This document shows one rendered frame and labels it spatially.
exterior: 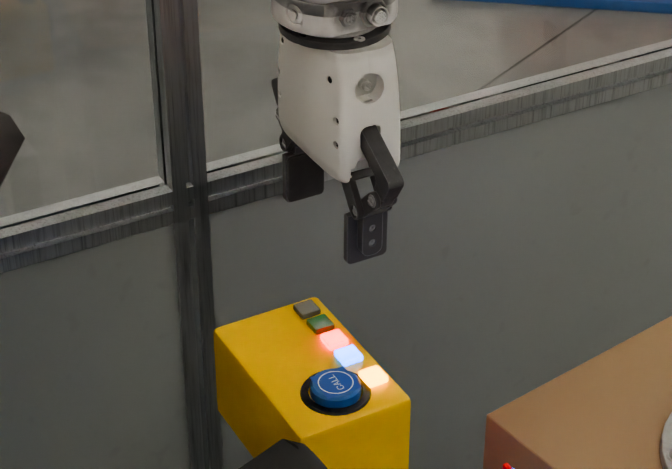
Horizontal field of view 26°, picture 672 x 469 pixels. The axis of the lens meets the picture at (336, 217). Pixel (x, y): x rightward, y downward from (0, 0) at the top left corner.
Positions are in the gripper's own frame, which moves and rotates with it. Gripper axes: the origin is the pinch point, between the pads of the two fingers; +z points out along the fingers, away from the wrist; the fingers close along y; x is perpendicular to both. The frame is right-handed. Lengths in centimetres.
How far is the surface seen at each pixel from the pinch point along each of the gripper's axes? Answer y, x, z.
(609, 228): 45, -66, 47
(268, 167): 45, -17, 24
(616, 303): 45, -69, 60
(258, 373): 4.9, 4.0, 16.5
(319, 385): 0.1, 1.1, 15.5
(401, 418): -3.6, -4.2, 18.1
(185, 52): 44.9, -7.8, 8.1
